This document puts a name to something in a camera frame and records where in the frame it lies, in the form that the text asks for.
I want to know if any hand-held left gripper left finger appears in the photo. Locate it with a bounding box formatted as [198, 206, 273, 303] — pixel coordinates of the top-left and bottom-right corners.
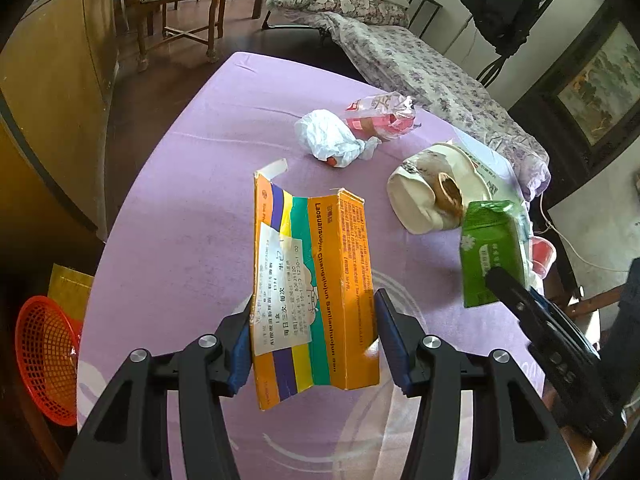
[60, 295, 256, 480]

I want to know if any white medicine box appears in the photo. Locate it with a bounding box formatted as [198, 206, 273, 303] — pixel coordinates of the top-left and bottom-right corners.
[452, 137, 525, 208]

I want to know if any wooden cabinet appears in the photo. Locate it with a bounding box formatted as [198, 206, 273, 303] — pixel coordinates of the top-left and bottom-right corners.
[0, 0, 122, 243]

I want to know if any dark blue clothing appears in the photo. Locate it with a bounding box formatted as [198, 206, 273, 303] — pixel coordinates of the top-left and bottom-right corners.
[602, 257, 640, 361]

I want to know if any brown scrap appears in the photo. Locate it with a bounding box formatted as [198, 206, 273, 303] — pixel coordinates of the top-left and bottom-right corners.
[436, 172, 464, 217]

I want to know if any bed with floral sheet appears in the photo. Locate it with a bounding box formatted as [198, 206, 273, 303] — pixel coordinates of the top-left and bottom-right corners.
[261, 0, 553, 211]

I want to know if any white printed paper cup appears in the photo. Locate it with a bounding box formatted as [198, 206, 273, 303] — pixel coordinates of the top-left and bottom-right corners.
[387, 143, 493, 235]

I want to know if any white cable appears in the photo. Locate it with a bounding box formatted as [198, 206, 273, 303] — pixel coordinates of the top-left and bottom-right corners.
[537, 192, 626, 273]

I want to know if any crumpled white tissue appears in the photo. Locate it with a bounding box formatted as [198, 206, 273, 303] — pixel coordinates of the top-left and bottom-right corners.
[294, 109, 382, 168]

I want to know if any purple tablecloth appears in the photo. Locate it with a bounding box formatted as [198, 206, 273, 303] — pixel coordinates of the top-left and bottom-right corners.
[76, 51, 551, 480]

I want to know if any yellow bag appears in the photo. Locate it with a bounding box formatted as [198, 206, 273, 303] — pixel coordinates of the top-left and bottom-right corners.
[47, 263, 96, 322]

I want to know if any green tissue packet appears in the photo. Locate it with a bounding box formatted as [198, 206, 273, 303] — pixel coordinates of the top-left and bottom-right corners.
[459, 200, 532, 309]

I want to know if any small red plastic cup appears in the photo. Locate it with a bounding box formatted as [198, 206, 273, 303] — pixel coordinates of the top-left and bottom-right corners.
[530, 235, 557, 278]

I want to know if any red plastic basket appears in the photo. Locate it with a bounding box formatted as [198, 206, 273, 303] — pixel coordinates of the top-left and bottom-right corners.
[14, 296, 83, 428]

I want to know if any black jacket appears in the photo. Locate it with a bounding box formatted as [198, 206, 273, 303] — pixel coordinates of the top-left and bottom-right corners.
[446, 0, 543, 57]

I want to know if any clear wrapper with red print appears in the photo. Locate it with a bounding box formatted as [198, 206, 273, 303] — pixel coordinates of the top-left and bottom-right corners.
[344, 91, 422, 141]

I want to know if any orange medicine box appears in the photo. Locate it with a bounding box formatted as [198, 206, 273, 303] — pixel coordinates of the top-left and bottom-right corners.
[252, 159, 382, 413]

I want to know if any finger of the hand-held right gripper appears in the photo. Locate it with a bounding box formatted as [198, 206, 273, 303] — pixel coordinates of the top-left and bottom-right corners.
[484, 266, 558, 343]

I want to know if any framed landscape painting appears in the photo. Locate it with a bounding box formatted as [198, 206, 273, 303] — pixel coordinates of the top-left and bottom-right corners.
[547, 20, 640, 148]

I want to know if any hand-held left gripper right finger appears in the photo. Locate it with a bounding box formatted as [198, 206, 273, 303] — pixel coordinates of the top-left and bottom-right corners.
[374, 287, 583, 480]

